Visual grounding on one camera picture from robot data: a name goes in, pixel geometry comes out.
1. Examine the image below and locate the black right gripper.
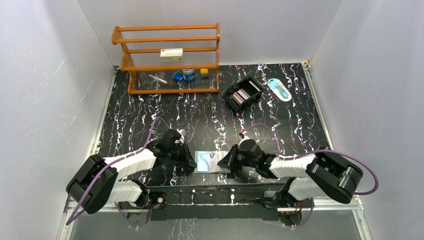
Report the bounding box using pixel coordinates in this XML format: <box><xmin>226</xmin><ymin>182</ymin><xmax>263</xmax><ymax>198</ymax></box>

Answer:
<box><xmin>218</xmin><ymin>144</ymin><xmax>257</xmax><ymax>171</ymax></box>

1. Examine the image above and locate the mint green card holder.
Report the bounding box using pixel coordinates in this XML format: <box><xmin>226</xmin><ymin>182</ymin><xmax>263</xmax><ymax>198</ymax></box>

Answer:
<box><xmin>194</xmin><ymin>150</ymin><xmax>232</xmax><ymax>175</ymax></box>

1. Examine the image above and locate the blue white credit card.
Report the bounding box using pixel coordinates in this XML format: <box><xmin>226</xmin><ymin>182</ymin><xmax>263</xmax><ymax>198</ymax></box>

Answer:
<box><xmin>197</xmin><ymin>151</ymin><xmax>228</xmax><ymax>172</ymax></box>

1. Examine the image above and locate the black card storage box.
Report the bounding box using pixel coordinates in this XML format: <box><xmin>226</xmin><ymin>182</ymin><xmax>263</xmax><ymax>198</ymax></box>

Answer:
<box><xmin>222</xmin><ymin>77</ymin><xmax>265</xmax><ymax>113</ymax></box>

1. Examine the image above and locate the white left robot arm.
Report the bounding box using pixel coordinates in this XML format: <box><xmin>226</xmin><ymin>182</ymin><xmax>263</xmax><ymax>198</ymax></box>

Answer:
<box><xmin>65</xmin><ymin>129</ymin><xmax>196</xmax><ymax>214</ymax></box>

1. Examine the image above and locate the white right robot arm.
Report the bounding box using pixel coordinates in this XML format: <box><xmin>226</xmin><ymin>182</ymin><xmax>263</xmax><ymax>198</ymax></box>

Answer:
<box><xmin>217</xmin><ymin>138</ymin><xmax>364</xmax><ymax>208</ymax></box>

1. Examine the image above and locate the stack of cards in box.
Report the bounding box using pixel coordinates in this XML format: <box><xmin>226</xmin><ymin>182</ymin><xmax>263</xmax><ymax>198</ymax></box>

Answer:
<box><xmin>230</xmin><ymin>80</ymin><xmax>262</xmax><ymax>106</ymax></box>

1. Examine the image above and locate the blue square lid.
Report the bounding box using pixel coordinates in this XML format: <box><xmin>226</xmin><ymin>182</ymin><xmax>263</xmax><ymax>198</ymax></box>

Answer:
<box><xmin>172</xmin><ymin>71</ymin><xmax>184</xmax><ymax>82</ymax></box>

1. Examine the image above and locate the blue white packaged tool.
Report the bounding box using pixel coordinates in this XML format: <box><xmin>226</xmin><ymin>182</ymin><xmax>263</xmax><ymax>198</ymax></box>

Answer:
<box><xmin>267</xmin><ymin>78</ymin><xmax>292</xmax><ymax>102</ymax></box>

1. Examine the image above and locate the blue round jar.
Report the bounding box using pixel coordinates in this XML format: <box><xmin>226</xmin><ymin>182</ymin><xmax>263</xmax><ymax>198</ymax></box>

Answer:
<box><xmin>181</xmin><ymin>68</ymin><xmax>196</xmax><ymax>82</ymax></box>

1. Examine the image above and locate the yellow black sponge block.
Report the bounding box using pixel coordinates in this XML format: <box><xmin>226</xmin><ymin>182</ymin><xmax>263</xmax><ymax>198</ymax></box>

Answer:
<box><xmin>200</xmin><ymin>68</ymin><xmax>209</xmax><ymax>79</ymax></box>

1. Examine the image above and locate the red white pen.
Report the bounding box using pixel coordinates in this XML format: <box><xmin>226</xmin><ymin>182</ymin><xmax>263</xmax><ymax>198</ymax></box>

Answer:
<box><xmin>148</xmin><ymin>74</ymin><xmax>168</xmax><ymax>84</ymax></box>

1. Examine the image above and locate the orange wooden shelf rack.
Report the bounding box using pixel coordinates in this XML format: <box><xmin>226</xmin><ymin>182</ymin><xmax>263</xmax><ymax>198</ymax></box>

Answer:
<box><xmin>111</xmin><ymin>23</ymin><xmax>221</xmax><ymax>95</ymax></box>

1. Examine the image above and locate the white medicine box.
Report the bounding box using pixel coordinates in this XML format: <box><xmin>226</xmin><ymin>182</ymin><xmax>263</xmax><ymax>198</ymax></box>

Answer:
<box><xmin>160</xmin><ymin>48</ymin><xmax>184</xmax><ymax>62</ymax></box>

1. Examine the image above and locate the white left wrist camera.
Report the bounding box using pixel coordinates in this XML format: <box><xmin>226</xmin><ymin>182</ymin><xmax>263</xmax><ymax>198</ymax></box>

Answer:
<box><xmin>177</xmin><ymin>129</ymin><xmax>186</xmax><ymax>143</ymax></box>

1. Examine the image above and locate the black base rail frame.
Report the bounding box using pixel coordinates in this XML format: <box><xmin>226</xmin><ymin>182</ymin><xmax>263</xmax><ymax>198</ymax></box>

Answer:
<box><xmin>122</xmin><ymin>183</ymin><xmax>312</xmax><ymax>221</ymax></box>

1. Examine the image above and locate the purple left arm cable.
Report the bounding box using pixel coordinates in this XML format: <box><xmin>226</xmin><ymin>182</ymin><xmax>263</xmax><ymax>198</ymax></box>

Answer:
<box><xmin>65</xmin><ymin>116</ymin><xmax>171</xmax><ymax>227</ymax></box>

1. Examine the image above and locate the silver aluminium rail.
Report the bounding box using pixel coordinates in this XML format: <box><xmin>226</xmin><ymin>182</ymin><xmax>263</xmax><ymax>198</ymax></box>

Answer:
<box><xmin>63</xmin><ymin>197</ymin><xmax>364</xmax><ymax>213</ymax></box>

